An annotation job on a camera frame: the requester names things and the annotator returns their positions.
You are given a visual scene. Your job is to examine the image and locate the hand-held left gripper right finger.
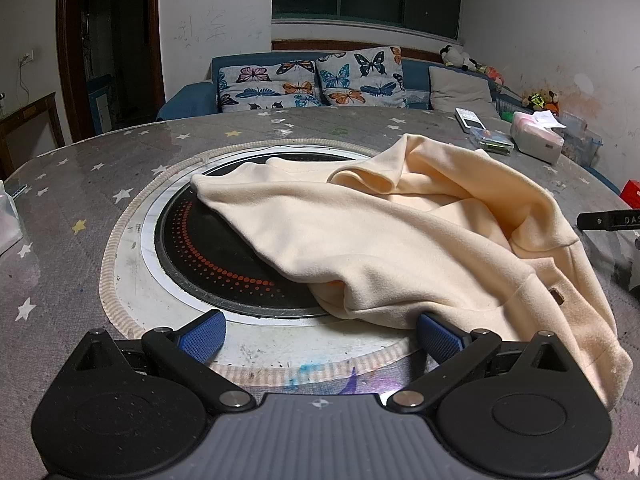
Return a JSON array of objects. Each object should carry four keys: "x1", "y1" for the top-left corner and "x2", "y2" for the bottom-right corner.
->
[{"x1": 390, "y1": 312, "x2": 576, "y2": 415}]

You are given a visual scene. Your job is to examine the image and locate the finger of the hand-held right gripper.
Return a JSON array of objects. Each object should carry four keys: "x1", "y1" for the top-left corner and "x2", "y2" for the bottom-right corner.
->
[{"x1": 576, "y1": 209, "x2": 640, "y2": 234}]

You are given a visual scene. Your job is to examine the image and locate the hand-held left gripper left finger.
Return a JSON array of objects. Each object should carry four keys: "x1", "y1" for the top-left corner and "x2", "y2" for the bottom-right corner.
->
[{"x1": 74, "y1": 310, "x2": 253, "y2": 415}]

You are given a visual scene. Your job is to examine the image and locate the cream sweatshirt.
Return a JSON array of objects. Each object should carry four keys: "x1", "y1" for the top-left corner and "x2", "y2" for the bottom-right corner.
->
[{"x1": 190, "y1": 132, "x2": 633, "y2": 411}]

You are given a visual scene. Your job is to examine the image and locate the clear plastic storage container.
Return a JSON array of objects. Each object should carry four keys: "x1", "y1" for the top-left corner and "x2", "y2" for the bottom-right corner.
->
[{"x1": 560, "y1": 114, "x2": 604, "y2": 167}]

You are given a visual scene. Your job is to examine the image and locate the round black induction cooktop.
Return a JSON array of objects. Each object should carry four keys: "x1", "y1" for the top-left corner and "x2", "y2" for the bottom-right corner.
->
[{"x1": 155, "y1": 147, "x2": 381, "y2": 318}]

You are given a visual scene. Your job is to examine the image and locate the tissue box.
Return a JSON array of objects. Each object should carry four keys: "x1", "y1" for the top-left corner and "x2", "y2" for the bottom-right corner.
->
[{"x1": 510, "y1": 111, "x2": 567, "y2": 164}]

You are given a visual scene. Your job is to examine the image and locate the yellow green toy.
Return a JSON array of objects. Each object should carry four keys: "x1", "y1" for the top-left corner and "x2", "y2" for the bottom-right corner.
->
[{"x1": 521, "y1": 90, "x2": 560, "y2": 112}]

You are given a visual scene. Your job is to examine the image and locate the clear box with colourful contents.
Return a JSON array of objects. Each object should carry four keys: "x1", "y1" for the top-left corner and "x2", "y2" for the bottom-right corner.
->
[{"x1": 469, "y1": 127, "x2": 515, "y2": 156}]

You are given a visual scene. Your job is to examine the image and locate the white remote control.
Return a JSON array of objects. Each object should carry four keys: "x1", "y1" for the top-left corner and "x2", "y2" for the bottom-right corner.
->
[{"x1": 455, "y1": 108, "x2": 486, "y2": 134}]

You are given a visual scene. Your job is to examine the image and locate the colourful plush toys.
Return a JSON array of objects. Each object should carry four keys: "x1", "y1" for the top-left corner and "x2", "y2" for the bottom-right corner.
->
[{"x1": 470, "y1": 61, "x2": 506, "y2": 84}]

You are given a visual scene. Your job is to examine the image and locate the grey pillow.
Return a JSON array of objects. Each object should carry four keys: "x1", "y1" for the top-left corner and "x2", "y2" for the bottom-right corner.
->
[{"x1": 429, "y1": 66, "x2": 501, "y2": 120}]

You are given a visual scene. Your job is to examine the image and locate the panda plush toy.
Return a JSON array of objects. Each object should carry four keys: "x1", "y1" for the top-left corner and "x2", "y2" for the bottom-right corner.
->
[{"x1": 439, "y1": 46, "x2": 474, "y2": 72}]

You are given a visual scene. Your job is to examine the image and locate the blue sofa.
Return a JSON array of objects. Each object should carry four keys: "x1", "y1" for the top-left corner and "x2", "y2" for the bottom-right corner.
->
[{"x1": 156, "y1": 52, "x2": 531, "y2": 122}]

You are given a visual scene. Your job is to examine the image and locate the butterfly print pillow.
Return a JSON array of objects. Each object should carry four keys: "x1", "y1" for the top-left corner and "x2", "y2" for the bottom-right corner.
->
[
  {"x1": 316, "y1": 46, "x2": 407, "y2": 109},
  {"x1": 217, "y1": 60, "x2": 323, "y2": 113}
]

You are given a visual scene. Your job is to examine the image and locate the wooden side table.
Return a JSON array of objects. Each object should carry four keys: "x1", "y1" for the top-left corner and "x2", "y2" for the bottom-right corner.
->
[{"x1": 0, "y1": 92, "x2": 64, "y2": 181}]

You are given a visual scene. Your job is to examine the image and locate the patterned blue pillow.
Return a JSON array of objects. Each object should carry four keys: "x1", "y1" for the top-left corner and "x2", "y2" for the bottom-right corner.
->
[{"x1": 271, "y1": 39, "x2": 444, "y2": 64}]

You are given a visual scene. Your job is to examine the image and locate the beige braided ring trim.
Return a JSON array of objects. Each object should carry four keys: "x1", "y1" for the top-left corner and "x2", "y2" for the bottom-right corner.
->
[{"x1": 100, "y1": 137, "x2": 426, "y2": 386}]

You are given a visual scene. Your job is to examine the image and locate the dark wooden door frame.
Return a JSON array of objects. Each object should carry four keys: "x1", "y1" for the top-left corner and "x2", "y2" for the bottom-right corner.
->
[{"x1": 56, "y1": 0, "x2": 166, "y2": 143}]

